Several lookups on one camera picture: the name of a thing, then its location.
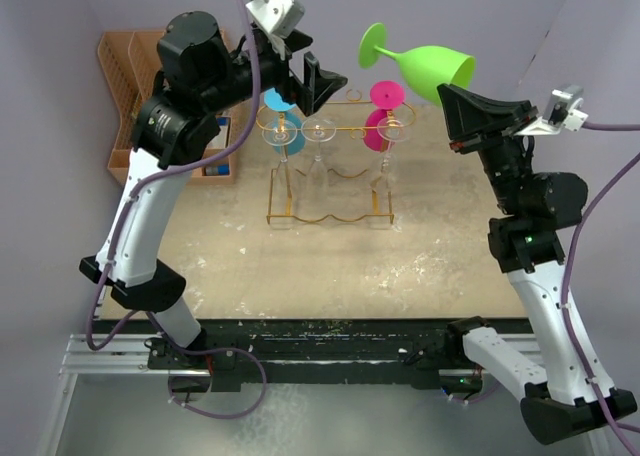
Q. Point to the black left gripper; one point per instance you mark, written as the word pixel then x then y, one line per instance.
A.
pixel 287 83

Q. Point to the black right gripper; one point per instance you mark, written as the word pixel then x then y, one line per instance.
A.
pixel 472 118

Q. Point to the clear wine glass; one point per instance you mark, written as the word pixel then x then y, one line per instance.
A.
pixel 281 134
pixel 317 131
pixel 384 171

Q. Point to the blue plastic wine glass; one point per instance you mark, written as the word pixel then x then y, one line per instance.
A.
pixel 282 109

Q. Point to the green plastic wine glass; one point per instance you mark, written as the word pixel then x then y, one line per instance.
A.
pixel 424 69

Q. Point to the pink plastic wine glass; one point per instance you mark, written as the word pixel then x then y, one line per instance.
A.
pixel 386 96

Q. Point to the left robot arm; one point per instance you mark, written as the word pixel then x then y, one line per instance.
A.
pixel 199 78

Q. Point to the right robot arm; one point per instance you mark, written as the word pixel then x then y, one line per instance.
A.
pixel 569 392

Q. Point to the white box blue cap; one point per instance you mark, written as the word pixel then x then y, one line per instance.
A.
pixel 221 140

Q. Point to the blue grey glue stick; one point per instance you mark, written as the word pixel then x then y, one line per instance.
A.
pixel 217 170

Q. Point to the peach plastic desk organizer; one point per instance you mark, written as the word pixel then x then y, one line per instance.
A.
pixel 129 62

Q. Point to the gold wire wine glass rack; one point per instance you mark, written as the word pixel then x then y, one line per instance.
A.
pixel 288 196

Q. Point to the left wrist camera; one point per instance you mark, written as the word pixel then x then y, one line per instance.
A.
pixel 276 18

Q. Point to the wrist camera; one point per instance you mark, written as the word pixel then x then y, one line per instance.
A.
pixel 563 112
pixel 276 18

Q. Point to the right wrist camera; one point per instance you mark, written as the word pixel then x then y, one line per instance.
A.
pixel 563 112

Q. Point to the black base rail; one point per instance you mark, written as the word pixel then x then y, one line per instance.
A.
pixel 413 352

